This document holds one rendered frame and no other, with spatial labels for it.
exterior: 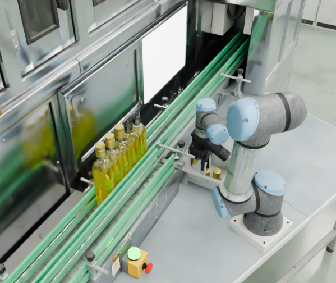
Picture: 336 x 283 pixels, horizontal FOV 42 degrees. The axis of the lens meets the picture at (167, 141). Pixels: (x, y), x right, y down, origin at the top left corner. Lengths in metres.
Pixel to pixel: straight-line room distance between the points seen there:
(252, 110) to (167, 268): 0.70
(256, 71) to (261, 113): 1.22
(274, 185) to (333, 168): 0.59
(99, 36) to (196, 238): 0.83
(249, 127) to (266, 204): 0.46
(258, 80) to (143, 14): 0.89
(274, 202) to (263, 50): 0.99
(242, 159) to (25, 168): 0.69
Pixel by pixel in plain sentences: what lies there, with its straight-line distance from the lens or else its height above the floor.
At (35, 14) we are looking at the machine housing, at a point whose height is 1.58.
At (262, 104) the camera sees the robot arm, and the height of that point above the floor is 1.42.
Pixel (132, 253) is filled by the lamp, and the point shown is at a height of 0.85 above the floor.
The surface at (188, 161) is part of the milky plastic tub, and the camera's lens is 1.94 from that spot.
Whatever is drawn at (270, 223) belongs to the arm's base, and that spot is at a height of 0.84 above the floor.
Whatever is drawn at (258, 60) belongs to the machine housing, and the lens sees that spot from 2.38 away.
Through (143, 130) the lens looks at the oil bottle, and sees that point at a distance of 1.66.
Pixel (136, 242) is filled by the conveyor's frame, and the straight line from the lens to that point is 1.64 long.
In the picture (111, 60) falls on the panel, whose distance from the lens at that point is 1.63.
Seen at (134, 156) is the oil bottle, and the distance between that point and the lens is 1.66.
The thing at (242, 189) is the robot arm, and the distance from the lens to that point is 1.47.
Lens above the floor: 2.09
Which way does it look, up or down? 39 degrees down
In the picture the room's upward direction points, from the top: straight up
